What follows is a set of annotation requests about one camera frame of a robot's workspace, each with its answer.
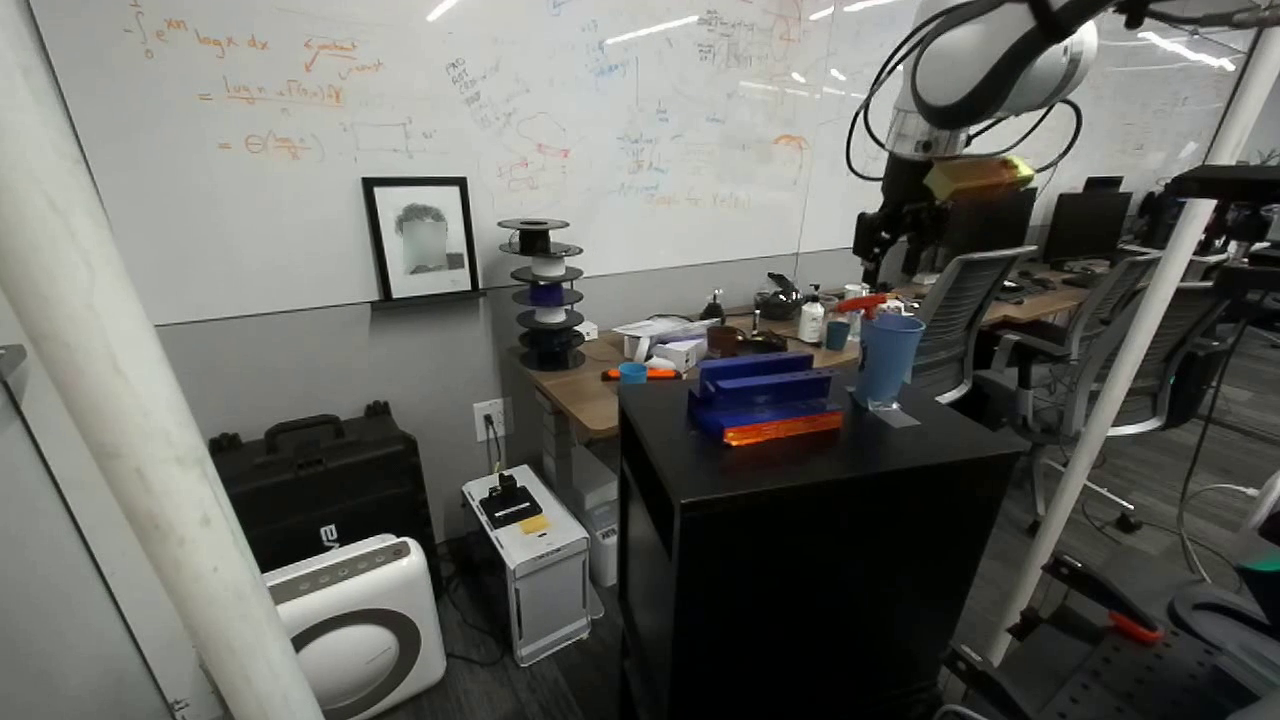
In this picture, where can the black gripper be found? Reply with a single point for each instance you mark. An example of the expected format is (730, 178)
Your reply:
(896, 225)

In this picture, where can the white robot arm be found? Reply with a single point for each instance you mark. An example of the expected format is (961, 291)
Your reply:
(993, 67)

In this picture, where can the blue plastic cup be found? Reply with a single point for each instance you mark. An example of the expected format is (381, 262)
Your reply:
(890, 359)

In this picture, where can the orange flat bar object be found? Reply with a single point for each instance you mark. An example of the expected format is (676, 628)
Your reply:
(787, 430)

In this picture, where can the grey mesh office chair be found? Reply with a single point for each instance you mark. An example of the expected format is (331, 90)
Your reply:
(974, 312)

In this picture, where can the white plastic bottle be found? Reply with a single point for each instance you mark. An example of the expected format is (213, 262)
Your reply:
(812, 321)

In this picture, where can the white flat card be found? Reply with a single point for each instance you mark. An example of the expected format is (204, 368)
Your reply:
(890, 412)

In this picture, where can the black computer monitor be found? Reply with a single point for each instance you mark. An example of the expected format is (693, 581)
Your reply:
(1087, 225)

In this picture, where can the blue stepped block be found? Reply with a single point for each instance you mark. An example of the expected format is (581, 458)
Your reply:
(762, 388)

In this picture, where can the dark office chair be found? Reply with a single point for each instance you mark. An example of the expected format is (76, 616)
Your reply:
(1132, 345)

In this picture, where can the black cabinet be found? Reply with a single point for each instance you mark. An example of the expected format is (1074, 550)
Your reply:
(812, 563)

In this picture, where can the wooden desk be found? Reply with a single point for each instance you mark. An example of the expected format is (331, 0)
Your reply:
(586, 394)

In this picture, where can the stack of filament spools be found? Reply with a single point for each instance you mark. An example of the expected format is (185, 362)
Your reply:
(545, 299)

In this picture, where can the whiteboard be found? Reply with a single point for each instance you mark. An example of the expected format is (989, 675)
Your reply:
(532, 121)

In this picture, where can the framed portrait picture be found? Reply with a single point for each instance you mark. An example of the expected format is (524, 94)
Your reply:
(422, 238)

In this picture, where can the black device on tower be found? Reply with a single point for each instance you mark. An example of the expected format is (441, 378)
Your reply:
(511, 501)

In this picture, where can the white computer tower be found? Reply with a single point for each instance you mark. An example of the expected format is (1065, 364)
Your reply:
(532, 574)

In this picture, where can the black hard carrying case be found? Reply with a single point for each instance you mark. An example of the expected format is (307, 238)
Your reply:
(320, 481)

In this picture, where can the white round air purifier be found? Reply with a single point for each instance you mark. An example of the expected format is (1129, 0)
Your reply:
(363, 626)

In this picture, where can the thin white frame pole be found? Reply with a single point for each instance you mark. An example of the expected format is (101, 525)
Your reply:
(1132, 362)

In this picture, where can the white wall outlet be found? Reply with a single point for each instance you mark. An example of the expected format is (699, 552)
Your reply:
(489, 418)

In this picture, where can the thick white frame pole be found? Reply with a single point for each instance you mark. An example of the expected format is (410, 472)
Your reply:
(127, 443)

